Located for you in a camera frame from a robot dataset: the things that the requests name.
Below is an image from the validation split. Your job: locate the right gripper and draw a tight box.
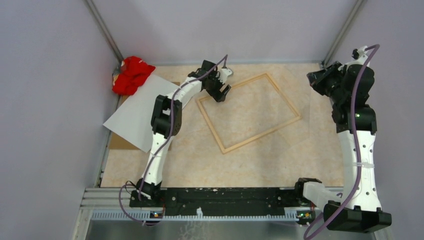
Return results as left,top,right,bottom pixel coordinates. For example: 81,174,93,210
306,61,346,103

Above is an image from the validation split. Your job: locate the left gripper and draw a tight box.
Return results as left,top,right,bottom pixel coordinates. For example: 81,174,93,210
204,71,231,103

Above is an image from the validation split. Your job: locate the wooden picture frame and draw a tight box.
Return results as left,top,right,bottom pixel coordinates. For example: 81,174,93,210
196,72,302,154

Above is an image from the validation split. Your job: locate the printed photo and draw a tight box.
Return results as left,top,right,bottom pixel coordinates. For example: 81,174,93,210
102,74,181,154

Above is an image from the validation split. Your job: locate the brown backing board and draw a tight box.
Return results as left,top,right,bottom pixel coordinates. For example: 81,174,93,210
108,82,181,152

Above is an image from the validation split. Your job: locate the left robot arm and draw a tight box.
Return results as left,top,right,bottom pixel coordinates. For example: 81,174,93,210
134,58,234,207

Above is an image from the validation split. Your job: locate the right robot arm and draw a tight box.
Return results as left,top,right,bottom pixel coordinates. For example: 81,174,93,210
293,62,392,233

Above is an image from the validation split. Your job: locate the red cloth doll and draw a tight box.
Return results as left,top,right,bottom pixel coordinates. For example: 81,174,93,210
112,56,156,96

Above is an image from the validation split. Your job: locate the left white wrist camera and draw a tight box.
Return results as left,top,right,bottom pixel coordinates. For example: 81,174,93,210
218,67,234,84

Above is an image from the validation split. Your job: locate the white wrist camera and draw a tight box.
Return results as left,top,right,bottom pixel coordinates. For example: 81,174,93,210
345,45,368,68
218,67,234,84

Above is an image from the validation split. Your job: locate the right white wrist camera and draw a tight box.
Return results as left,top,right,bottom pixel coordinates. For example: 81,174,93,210
345,45,368,68

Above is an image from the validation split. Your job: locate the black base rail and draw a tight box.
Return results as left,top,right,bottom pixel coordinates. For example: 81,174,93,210
129,187,312,217

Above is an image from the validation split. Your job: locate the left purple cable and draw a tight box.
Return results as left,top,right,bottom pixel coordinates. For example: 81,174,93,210
118,54,229,227

